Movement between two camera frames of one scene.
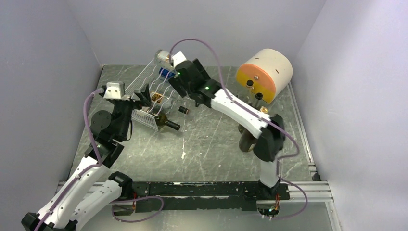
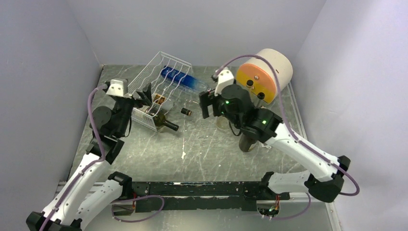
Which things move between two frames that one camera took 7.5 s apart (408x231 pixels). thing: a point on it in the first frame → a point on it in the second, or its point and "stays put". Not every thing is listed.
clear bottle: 162,58 → 222,122
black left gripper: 143,96 stays put
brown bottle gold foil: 247,140 stays put
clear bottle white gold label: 249,84 stays put
